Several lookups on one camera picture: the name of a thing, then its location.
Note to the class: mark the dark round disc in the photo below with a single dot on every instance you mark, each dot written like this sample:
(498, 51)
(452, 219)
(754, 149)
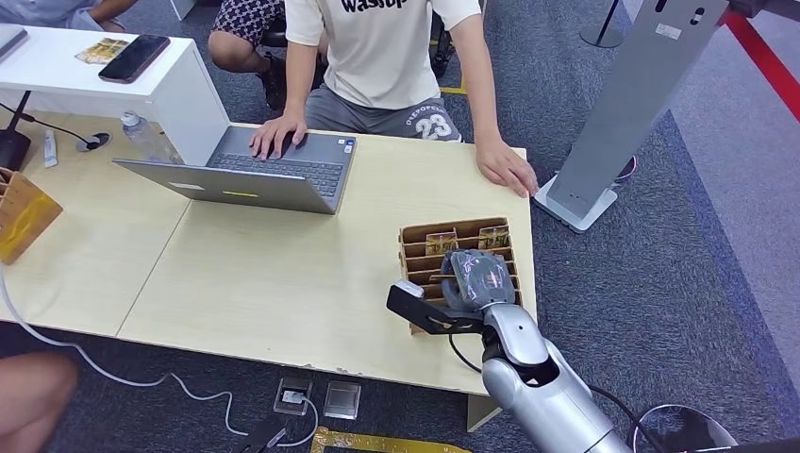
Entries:
(627, 169)

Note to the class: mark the person's left forearm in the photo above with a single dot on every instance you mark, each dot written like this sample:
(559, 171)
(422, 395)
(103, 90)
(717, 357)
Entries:
(478, 87)

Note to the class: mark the grey open laptop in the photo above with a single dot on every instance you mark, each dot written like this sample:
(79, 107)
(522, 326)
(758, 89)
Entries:
(250, 187)

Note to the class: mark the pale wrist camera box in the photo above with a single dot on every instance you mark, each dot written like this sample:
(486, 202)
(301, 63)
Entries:
(409, 289)

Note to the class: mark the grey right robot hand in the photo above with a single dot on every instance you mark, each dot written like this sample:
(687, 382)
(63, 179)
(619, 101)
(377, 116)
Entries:
(478, 278)

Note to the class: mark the floor power socket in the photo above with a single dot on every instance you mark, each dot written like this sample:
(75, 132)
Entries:
(292, 397)

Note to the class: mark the small white tube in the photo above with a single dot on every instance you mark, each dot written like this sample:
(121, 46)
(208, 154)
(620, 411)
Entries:
(50, 149)

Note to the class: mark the grey kiosk stand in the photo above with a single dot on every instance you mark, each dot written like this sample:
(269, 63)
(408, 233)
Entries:
(625, 94)

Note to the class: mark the black stanchion post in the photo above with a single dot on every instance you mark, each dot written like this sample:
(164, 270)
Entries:
(603, 34)

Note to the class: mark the person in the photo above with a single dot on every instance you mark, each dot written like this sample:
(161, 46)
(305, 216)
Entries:
(31, 400)
(375, 56)
(240, 19)
(37, 9)

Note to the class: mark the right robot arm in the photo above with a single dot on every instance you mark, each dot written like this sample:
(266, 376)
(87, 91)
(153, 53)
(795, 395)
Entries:
(544, 400)

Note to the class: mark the metal floor cover plate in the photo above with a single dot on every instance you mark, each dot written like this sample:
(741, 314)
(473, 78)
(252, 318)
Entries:
(342, 400)

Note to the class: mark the person's left hand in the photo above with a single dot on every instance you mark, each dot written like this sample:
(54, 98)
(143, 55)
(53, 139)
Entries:
(506, 169)

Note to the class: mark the white box shelf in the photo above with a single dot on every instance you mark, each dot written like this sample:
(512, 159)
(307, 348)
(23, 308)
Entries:
(175, 94)

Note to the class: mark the yellow floor tape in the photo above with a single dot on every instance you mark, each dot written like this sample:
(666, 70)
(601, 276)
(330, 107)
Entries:
(375, 444)
(453, 90)

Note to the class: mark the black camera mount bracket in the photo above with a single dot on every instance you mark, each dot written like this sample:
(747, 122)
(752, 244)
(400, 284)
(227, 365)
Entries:
(431, 316)

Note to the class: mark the person's right hand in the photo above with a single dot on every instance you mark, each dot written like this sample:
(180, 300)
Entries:
(278, 134)

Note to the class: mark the wooden box with yellow film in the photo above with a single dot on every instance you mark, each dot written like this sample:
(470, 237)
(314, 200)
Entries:
(28, 216)

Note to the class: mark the black chair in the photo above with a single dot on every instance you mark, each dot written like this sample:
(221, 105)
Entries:
(442, 50)

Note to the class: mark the black floor socket lid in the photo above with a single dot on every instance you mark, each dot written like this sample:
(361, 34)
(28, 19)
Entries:
(259, 434)

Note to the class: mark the black monitor stand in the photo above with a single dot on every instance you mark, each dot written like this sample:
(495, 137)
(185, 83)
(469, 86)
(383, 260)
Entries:
(12, 150)

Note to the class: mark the clear plastic water bottle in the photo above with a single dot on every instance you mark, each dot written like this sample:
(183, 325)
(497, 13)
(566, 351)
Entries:
(142, 136)

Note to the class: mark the person's right forearm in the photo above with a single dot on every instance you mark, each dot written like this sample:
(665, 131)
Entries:
(300, 81)

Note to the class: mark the black smartphone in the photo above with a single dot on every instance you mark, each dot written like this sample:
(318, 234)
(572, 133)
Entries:
(134, 57)

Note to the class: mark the pale wooden table leg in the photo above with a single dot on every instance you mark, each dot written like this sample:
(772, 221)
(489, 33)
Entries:
(482, 412)

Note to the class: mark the wooden slotted card organizer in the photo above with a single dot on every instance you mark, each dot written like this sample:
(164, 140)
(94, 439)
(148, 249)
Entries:
(450, 224)

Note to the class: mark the grey closed laptop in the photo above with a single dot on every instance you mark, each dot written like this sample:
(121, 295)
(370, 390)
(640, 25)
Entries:
(9, 39)

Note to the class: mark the red floor tape strip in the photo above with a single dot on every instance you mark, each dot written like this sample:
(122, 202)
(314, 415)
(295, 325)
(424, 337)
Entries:
(765, 59)

